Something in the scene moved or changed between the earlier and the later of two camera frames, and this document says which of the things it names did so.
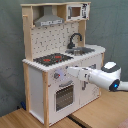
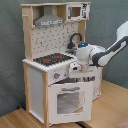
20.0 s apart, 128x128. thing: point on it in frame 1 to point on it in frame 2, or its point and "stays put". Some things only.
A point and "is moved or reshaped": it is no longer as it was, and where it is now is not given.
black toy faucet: [70, 45] stays put
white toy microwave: [78, 11] stays put
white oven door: [64, 96] is moved or reshaped
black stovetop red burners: [52, 59] stays put
